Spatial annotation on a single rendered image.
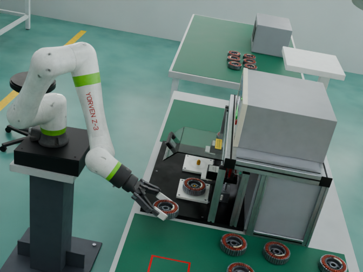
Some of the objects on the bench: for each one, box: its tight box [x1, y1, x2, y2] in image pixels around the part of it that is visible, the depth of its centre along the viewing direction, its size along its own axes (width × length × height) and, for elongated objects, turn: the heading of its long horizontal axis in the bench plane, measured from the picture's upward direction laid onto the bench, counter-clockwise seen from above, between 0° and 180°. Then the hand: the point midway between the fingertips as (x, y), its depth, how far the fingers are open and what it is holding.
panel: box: [244, 173, 261, 230], centre depth 235 cm, size 1×66×30 cm, turn 158°
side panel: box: [246, 175, 330, 247], centre depth 206 cm, size 28×3×32 cm, turn 68°
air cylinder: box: [219, 184, 231, 203], centre depth 230 cm, size 5×8×6 cm
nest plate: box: [176, 179, 210, 204], centre depth 232 cm, size 15×15×1 cm
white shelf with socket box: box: [282, 46, 346, 91], centre depth 310 cm, size 35×37×46 cm
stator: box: [263, 241, 291, 265], centre depth 203 cm, size 11×11×4 cm
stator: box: [220, 233, 247, 256], centre depth 203 cm, size 11×11×4 cm
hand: (164, 208), depth 205 cm, fingers closed on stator, 11 cm apart
